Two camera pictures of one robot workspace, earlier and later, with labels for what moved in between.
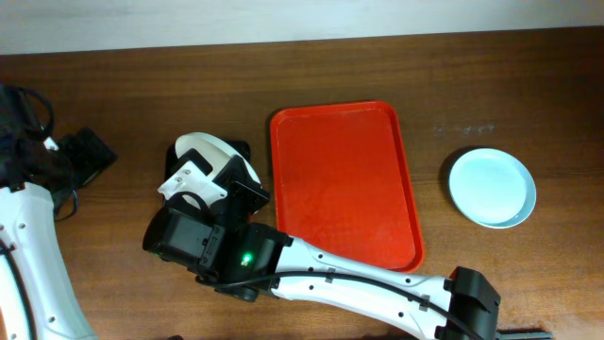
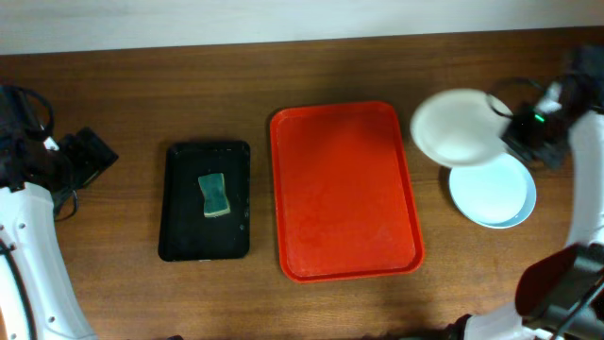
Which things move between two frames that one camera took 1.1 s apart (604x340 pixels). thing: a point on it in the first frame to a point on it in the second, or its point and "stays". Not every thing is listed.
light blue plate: [492, 188] stays
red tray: [343, 182] stays
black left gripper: [96, 160] stays
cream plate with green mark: [221, 153] to [461, 127]
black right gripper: [238, 177] to [511, 133]
